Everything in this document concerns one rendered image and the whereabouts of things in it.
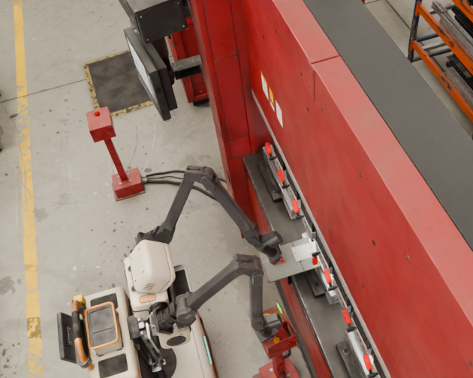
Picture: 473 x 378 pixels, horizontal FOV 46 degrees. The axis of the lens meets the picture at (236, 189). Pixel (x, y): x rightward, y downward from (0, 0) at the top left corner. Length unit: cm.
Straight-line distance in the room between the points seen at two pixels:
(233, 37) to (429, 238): 175
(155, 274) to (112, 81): 338
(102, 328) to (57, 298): 133
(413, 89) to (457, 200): 41
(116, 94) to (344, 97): 394
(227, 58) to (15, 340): 245
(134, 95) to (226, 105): 234
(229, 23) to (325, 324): 153
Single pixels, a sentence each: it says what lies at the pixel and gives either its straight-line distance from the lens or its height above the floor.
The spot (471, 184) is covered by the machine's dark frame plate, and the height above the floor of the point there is 230.
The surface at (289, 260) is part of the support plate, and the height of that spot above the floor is 100.
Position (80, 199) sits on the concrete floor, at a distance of 471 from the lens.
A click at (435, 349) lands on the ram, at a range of 163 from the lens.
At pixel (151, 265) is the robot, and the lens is 250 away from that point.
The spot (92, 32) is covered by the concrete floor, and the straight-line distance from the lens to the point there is 635.
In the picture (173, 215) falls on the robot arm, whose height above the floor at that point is 135.
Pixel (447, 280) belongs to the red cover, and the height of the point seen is 230.
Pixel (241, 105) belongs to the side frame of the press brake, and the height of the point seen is 130.
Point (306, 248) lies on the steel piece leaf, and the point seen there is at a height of 100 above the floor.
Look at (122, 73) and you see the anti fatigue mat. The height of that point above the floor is 1.
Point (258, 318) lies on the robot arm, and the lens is 261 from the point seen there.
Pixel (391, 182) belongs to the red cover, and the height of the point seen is 230.
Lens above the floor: 346
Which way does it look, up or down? 52 degrees down
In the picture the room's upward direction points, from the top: 11 degrees counter-clockwise
